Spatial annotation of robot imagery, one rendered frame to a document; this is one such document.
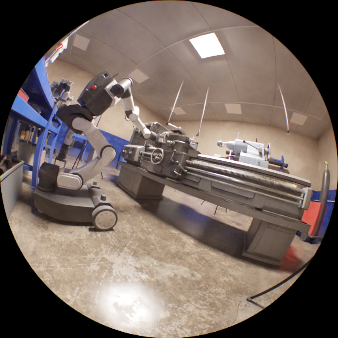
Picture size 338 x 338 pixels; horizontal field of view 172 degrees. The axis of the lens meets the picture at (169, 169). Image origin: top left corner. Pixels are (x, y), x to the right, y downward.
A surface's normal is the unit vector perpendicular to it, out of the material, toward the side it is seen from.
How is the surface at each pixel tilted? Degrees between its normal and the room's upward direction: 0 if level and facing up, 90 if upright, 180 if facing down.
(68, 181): 90
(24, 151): 90
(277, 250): 90
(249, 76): 180
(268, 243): 90
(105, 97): 105
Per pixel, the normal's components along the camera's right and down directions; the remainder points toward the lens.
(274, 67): -0.29, 0.96
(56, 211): 0.51, 0.14
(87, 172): 0.72, 0.21
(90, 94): 0.83, 0.33
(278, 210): -0.60, -0.19
